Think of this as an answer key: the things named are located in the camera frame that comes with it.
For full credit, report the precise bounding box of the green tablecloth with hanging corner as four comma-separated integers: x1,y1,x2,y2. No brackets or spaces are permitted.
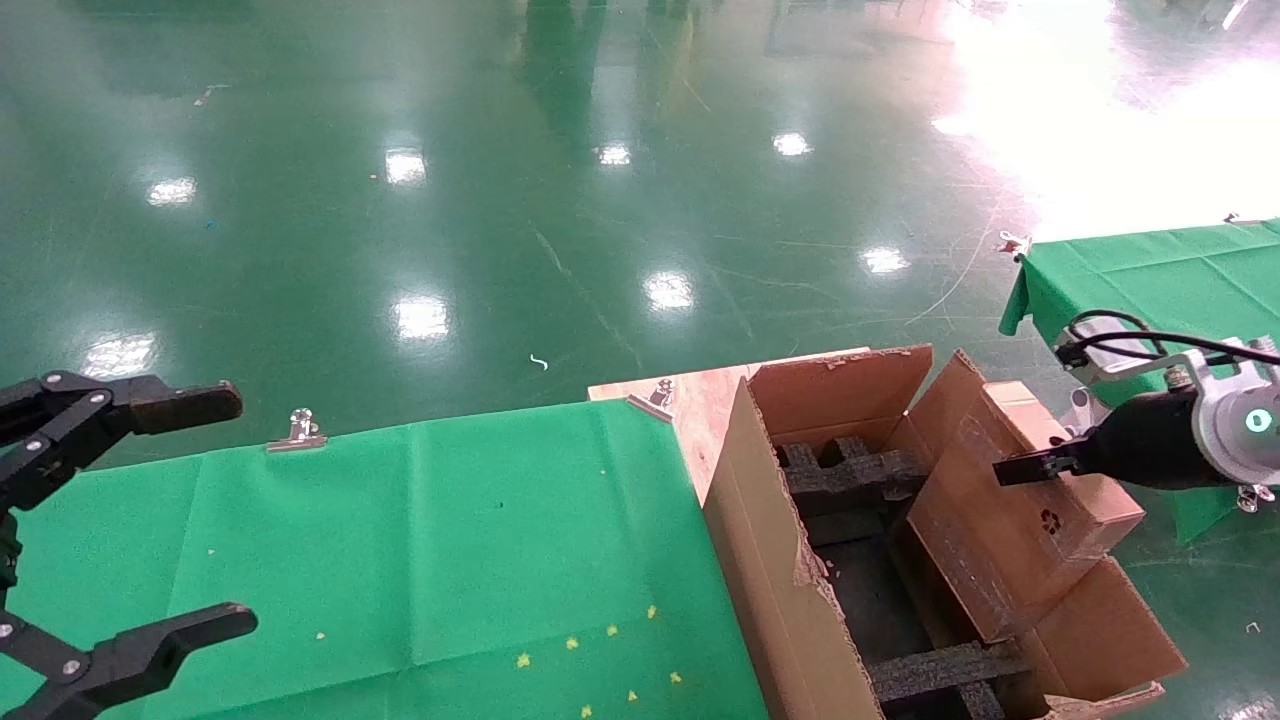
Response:
1000,218,1280,548

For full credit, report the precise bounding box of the large green tablecloth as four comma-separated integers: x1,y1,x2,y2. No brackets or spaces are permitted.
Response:
0,398,771,720

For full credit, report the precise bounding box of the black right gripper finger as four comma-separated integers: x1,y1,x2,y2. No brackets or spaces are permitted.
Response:
993,440,1086,488

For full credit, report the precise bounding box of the small brown cardboard box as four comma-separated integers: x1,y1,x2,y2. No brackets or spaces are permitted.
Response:
905,380,1146,646

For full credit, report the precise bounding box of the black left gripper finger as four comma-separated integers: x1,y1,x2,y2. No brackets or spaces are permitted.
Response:
0,603,259,720
0,372,244,511

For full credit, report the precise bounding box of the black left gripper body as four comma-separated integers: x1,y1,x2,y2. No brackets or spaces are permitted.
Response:
0,510,23,591

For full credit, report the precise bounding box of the large open cardboard carton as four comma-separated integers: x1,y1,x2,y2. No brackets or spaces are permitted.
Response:
703,345,1188,720

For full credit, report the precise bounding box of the black foam carton liner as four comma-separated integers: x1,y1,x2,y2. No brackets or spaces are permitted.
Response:
805,510,931,666

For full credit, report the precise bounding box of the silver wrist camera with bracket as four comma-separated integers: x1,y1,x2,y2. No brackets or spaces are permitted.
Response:
1055,312,1206,389

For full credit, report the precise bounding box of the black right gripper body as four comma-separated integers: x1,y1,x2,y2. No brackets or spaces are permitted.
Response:
1075,388,1226,491

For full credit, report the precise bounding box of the black foam insert block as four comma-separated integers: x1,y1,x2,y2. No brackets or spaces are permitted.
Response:
865,640,1031,720
775,435,926,518

